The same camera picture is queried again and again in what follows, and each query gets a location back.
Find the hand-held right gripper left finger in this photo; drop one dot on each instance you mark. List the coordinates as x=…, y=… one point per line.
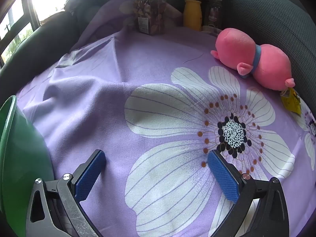
x=88, y=175

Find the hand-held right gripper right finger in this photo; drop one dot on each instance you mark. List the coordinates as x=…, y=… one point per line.
x=222, y=177

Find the green plastic bowl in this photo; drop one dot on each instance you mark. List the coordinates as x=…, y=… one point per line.
x=19, y=153

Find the purple floral cloth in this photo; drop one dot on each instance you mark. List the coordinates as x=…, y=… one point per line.
x=98, y=103

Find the yellow paper tag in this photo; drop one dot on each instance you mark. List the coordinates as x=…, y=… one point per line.
x=292, y=102

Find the pink plush toy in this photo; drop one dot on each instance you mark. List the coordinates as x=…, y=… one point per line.
x=237, y=47

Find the dark smooth sofa armrest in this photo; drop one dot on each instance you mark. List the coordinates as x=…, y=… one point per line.
x=37, y=44

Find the dark clear bottle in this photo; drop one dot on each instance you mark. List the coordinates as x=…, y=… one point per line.
x=212, y=14

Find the yellow vase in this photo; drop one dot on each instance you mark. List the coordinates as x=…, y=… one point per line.
x=192, y=14

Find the clear snack bag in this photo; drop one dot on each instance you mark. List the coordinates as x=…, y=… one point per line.
x=150, y=14

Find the grey fabric seat cushion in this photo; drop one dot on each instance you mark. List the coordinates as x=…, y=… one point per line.
x=271, y=12

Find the dark window frame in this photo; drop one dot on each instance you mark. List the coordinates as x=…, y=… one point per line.
x=26, y=7

